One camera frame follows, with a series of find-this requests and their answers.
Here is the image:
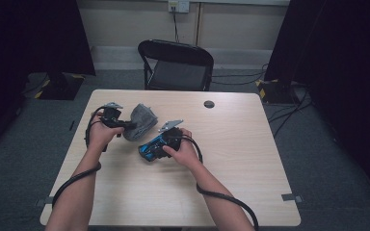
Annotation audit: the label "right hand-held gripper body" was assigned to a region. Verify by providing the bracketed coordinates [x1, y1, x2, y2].
[157, 118, 185, 152]

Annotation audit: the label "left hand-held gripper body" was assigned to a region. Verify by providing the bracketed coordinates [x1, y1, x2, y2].
[100, 101, 124, 129]

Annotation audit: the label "grey fluffy cloth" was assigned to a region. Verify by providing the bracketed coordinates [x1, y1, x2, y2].
[122, 102, 159, 142]

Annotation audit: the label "blue and black toy car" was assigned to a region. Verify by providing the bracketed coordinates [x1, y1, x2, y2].
[137, 134, 175, 163]

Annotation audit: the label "person's right hand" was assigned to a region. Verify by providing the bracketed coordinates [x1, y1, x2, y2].
[162, 128, 203, 171]

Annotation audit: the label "person's left hand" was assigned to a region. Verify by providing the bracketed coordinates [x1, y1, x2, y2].
[88, 110, 125, 153]

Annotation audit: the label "black stand base yellow stripes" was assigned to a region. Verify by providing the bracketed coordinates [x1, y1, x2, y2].
[254, 78, 301, 106]
[36, 72, 86, 101]

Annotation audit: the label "black folding chair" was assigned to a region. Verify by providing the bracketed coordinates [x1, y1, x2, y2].
[137, 38, 215, 92]

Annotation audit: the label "black curtain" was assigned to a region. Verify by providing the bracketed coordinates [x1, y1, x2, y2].
[0, 0, 96, 160]
[264, 0, 370, 207]

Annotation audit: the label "grey tape strip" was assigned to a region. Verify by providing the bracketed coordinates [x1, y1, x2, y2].
[280, 192, 304, 203]
[35, 195, 54, 208]

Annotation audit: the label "left hand-held gripper black cable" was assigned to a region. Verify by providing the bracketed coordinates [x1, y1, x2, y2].
[51, 105, 111, 209]

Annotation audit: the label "hand-held gripper black cable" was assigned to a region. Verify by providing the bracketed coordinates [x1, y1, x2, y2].
[176, 134, 260, 231]
[51, 105, 111, 209]

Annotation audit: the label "right hand-held gripper black cable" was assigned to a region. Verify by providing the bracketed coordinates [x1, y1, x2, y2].
[176, 134, 260, 231]

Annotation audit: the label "black floor cable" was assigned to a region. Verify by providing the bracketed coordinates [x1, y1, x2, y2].
[211, 63, 270, 87]

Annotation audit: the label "black plugged wall cable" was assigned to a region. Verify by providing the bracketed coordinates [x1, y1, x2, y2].
[172, 7, 181, 44]

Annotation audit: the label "bundle of black floor cables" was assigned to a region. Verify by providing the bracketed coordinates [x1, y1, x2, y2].
[267, 86, 314, 140]

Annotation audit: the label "white wall socket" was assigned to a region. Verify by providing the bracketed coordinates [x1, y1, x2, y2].
[168, 0, 191, 13]

